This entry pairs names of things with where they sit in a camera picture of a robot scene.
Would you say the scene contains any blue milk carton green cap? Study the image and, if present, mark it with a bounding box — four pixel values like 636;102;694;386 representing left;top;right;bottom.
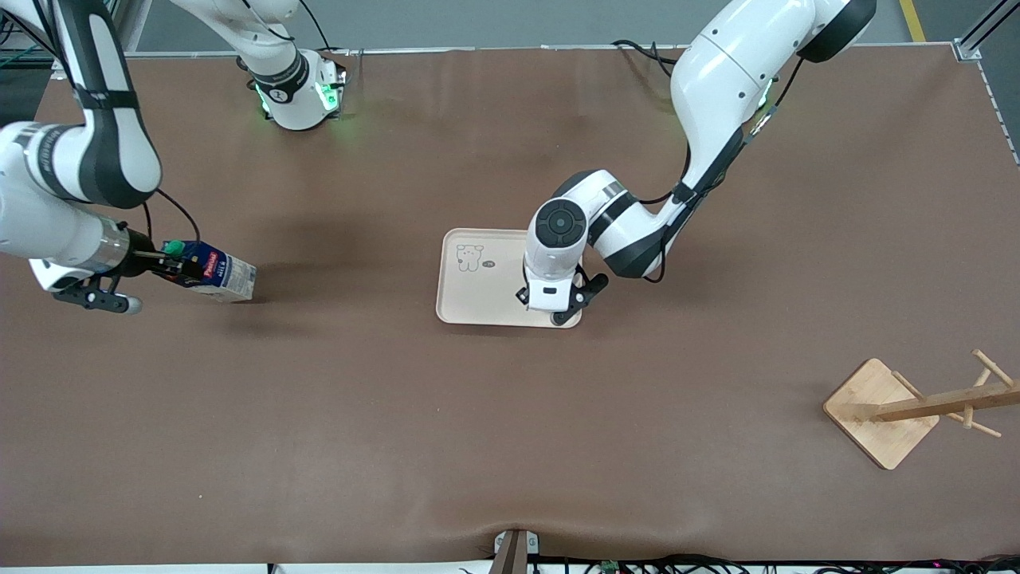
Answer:
162;239;259;305

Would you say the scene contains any white tray with rabbit print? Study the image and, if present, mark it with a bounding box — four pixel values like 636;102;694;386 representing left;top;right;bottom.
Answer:
435;228;584;329

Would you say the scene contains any wooden mug stand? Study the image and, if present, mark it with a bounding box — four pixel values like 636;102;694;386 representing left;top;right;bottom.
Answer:
822;348;1020;471

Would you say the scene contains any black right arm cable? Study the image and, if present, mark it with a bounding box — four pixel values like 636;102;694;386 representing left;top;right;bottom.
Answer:
142;188;202;244

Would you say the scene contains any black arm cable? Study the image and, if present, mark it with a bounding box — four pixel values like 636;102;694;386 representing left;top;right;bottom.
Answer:
142;188;202;244
634;56;806;285

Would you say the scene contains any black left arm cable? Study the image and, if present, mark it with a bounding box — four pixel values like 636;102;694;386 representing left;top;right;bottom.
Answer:
634;56;806;285

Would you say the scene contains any black left base cable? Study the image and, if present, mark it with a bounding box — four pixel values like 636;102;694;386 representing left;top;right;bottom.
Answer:
610;38;680;81

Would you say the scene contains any black base cable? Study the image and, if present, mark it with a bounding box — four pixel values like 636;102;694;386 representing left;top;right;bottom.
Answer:
296;0;353;58
610;38;680;81

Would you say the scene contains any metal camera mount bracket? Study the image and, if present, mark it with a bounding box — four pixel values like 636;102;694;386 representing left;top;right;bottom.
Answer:
492;528;541;574

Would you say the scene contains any black right base cable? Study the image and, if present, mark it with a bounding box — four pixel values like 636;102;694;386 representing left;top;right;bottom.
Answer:
296;0;353;58

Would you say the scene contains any aluminium frame post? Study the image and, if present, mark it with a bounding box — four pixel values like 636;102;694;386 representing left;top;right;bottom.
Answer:
952;0;1020;63

